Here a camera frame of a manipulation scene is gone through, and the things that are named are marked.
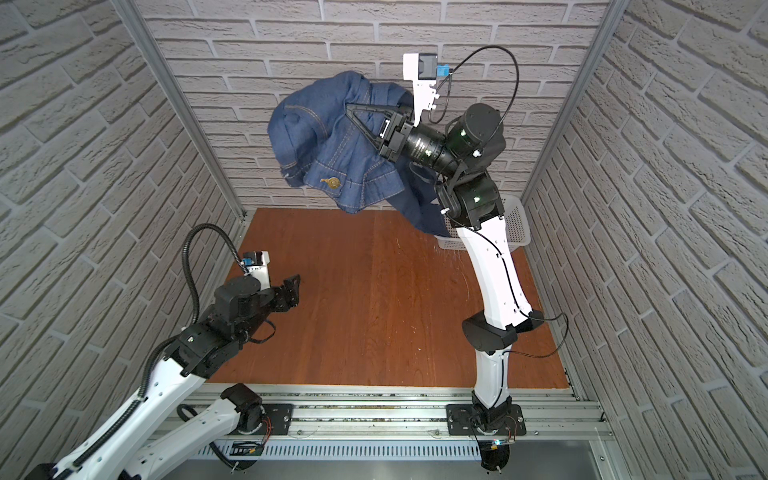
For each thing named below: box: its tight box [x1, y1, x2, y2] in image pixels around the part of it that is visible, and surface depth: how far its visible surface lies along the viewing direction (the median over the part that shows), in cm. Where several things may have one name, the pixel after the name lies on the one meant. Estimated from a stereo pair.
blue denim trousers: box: [268, 72, 452, 236], surface depth 44 cm
